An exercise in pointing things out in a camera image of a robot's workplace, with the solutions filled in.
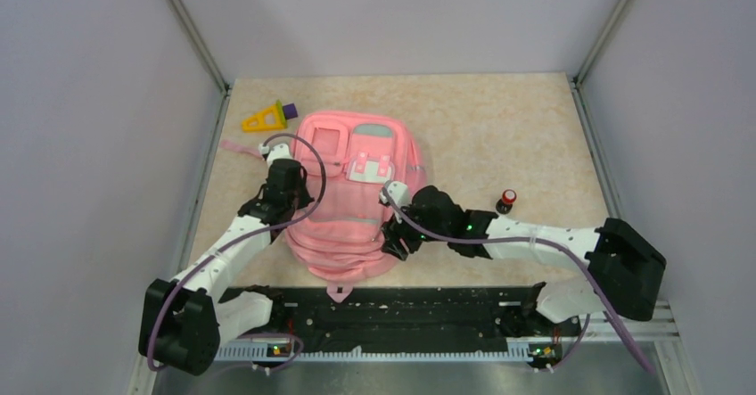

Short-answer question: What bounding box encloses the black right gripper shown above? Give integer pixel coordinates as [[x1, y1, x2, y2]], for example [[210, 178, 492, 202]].
[[382, 196, 450, 259]]

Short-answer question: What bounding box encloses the pink student backpack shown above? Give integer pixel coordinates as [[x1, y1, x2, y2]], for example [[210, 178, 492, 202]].
[[219, 110, 429, 304]]

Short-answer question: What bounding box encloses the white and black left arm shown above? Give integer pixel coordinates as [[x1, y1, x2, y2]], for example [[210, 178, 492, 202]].
[[138, 158, 314, 375]]

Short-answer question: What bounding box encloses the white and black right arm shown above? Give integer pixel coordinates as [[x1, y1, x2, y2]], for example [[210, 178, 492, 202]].
[[379, 182, 667, 334]]

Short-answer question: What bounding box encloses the yellow and purple toy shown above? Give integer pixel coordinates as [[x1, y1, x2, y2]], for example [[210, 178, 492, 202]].
[[241, 100, 299, 133]]

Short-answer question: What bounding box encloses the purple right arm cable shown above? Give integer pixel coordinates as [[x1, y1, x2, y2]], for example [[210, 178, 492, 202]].
[[379, 188, 658, 375]]

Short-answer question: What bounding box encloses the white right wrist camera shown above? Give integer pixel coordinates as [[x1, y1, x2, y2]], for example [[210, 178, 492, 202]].
[[379, 181, 412, 209]]

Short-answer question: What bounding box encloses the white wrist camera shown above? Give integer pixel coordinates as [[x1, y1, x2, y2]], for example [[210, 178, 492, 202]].
[[258, 144, 293, 167], [379, 181, 412, 209]]

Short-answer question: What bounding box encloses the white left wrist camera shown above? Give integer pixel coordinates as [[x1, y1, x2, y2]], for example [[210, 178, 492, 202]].
[[258, 144, 293, 167]]

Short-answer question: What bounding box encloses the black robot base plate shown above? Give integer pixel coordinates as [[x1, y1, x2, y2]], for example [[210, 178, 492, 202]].
[[245, 285, 580, 354]]

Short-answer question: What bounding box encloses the aluminium frame rail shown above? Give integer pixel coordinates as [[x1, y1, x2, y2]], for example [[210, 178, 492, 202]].
[[127, 302, 702, 394]]

